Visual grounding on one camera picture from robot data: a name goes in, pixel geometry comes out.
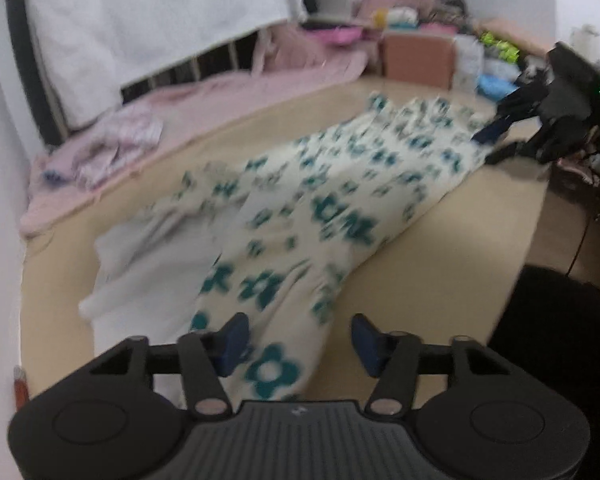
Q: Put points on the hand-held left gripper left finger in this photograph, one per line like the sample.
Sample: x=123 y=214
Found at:
x=235 y=340

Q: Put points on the satin small-print folded garment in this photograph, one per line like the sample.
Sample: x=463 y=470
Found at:
x=125 y=135

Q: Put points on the peach cloth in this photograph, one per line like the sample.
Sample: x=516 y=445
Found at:
x=510 y=30

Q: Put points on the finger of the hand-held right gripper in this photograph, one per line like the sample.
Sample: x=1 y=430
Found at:
x=505 y=152
x=492 y=131

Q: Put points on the cream teal-flowered garment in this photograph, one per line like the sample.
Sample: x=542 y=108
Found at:
x=330 y=200

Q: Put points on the orange small item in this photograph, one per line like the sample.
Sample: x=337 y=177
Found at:
x=20 y=385

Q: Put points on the pink fuzzy blanket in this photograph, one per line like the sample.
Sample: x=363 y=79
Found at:
x=190 y=105

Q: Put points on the white bottle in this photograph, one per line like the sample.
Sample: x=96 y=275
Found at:
x=585 y=36

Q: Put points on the yellow white plush toy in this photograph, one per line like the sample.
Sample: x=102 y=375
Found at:
x=395 y=16

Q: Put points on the brown cardboard box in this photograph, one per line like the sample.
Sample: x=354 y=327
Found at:
x=417 y=57

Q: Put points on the white hanging towel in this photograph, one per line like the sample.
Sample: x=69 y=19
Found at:
x=130 y=25

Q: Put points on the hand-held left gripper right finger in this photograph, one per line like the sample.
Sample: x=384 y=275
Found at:
x=367 y=345

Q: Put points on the white plastic bag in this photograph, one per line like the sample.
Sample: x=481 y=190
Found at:
x=467 y=60

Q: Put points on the pink flat box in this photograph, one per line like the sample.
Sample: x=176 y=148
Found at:
x=335 y=36

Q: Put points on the person's dark clothing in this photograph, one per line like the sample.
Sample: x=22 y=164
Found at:
x=560 y=360

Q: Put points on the yellow-green small item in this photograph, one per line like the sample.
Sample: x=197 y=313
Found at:
x=500 y=50

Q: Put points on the blue cloth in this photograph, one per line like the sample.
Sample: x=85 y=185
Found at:
x=495 y=85

